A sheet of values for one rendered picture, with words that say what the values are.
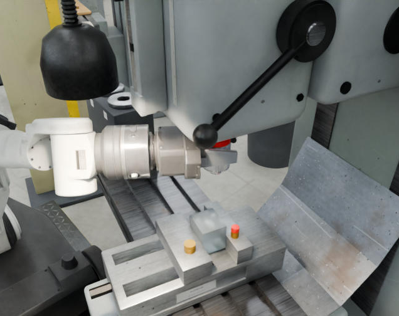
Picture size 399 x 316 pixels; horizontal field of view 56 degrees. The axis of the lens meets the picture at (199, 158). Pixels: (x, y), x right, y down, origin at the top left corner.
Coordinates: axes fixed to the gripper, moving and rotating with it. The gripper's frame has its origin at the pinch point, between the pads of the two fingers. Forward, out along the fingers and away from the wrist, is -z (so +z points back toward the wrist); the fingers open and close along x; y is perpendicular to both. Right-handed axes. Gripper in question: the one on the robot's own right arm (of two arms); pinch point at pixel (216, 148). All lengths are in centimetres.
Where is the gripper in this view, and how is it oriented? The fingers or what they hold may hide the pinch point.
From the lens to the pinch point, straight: 62.4
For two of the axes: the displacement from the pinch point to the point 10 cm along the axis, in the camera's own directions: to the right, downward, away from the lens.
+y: -0.1, 8.3, 5.5
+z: -9.9, 0.4, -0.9
